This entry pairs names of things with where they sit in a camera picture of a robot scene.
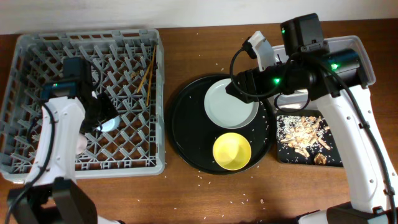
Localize wooden chopstick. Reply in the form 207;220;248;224
146;44;157;106
136;61;153;93

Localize round black serving tray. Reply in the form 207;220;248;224
165;73;276;175

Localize clear plastic bin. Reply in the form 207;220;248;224
277;35;376;110

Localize pink plastic cup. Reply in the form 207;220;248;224
76;133;88;155

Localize grey round plate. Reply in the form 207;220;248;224
204;78;259;129

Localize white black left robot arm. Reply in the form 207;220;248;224
5;57;121;223

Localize rice and peanut shell waste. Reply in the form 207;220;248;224
277;114;332;166

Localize yellow bowl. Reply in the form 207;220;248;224
212;133;252;171

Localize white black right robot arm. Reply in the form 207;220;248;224
226;13;397;223

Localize light blue plastic cup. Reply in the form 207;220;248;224
94;116;121;133

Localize black rectangular waste tray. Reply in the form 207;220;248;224
275;108;346;168

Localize grey plastic dishwasher rack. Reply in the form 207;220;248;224
1;29;165;184

